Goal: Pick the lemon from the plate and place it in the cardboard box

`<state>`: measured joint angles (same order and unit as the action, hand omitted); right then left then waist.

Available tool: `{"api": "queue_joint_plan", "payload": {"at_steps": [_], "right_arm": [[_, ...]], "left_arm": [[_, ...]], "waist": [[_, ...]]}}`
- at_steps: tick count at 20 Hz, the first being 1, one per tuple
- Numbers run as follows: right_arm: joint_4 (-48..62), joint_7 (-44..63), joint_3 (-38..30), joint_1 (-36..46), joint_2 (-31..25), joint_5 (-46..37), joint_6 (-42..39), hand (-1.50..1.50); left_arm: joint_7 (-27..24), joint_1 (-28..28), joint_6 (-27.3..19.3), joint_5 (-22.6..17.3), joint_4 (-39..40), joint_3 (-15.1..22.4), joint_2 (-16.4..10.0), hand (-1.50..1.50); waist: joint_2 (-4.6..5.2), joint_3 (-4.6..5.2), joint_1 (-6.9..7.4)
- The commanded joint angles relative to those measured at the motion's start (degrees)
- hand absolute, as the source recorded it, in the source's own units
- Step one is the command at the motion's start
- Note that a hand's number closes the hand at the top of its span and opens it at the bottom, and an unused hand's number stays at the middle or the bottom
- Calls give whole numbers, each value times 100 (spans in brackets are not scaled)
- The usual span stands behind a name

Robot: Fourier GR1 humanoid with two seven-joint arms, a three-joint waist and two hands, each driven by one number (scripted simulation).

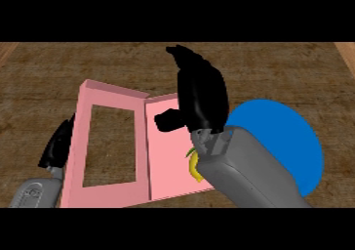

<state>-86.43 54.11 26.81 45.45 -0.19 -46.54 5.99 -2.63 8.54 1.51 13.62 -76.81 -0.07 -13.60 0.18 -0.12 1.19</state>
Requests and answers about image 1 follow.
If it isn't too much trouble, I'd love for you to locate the yellow lemon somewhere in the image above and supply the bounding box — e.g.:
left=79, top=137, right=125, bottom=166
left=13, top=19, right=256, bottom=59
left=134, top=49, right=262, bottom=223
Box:
left=185, top=146, right=206, bottom=184

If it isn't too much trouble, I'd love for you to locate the blue round plate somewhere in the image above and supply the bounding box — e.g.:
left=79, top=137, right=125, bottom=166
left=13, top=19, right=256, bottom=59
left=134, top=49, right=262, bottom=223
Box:
left=224, top=99, right=326, bottom=198

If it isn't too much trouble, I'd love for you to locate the pink open cardboard box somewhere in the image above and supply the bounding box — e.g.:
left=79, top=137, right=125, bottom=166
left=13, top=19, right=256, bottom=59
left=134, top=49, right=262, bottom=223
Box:
left=58, top=78, right=218, bottom=209

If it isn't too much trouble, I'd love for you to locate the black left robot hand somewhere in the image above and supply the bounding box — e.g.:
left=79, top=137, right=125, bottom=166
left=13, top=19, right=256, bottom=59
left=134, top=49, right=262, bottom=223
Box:
left=36, top=113, right=78, bottom=170

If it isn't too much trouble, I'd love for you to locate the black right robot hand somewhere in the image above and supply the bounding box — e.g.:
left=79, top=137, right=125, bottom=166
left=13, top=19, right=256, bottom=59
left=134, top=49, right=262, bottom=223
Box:
left=153, top=44, right=231, bottom=135

